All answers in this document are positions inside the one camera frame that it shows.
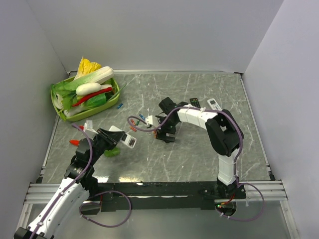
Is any red chili pepper toy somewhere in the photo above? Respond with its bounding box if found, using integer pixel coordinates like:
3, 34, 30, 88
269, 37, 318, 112
72, 87, 112, 107

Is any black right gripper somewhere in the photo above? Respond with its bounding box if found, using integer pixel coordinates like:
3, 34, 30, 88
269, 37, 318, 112
156, 115, 178, 143

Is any green plastic basket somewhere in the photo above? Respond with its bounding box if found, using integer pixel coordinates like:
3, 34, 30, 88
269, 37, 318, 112
50, 78, 122, 122

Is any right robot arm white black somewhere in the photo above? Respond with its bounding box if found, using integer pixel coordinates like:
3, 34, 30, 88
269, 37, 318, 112
155, 97, 244, 198

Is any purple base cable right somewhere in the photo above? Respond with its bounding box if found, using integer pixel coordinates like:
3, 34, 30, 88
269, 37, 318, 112
215, 183, 265, 222

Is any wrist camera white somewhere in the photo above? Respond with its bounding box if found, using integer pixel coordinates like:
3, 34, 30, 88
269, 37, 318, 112
79, 119, 97, 138
145, 116, 159, 128

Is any black TV remote control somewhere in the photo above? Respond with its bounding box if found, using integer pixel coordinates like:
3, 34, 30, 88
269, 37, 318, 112
189, 98, 201, 108

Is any white air conditioner remote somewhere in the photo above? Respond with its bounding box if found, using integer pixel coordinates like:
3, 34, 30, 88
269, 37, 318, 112
207, 98, 222, 111

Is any aluminium frame rail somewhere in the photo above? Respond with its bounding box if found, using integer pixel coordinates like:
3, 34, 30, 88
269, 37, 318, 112
12, 117, 289, 239

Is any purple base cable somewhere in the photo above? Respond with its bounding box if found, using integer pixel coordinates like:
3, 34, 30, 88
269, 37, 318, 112
215, 183, 265, 222
79, 190, 132, 228

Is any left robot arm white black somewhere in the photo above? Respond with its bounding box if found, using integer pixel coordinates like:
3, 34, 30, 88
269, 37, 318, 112
13, 128, 127, 239

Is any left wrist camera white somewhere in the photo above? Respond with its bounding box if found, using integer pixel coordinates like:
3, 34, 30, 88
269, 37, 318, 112
79, 119, 97, 138

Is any orange carrot toy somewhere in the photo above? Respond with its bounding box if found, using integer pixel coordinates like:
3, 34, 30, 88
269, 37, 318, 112
69, 140, 121, 157

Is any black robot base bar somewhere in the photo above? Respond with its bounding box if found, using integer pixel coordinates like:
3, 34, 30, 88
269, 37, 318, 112
89, 181, 246, 212

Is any red white remote control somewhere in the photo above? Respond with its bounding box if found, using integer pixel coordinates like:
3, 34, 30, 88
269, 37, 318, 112
109, 125, 137, 149

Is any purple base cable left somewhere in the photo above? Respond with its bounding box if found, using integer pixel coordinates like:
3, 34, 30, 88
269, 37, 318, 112
79, 190, 132, 228

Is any white radish toy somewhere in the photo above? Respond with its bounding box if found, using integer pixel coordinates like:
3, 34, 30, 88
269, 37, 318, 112
76, 83, 101, 96

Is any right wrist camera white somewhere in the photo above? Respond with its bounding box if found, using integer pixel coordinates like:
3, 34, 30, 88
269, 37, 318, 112
145, 116, 159, 128

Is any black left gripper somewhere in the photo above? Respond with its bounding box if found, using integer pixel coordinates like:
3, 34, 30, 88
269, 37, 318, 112
89, 127, 125, 165

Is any napa cabbage toy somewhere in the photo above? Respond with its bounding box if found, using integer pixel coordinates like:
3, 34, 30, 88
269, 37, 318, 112
73, 57, 114, 84

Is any green leafy vegetable toy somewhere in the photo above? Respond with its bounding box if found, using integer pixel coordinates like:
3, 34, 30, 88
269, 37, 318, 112
50, 81, 112, 115

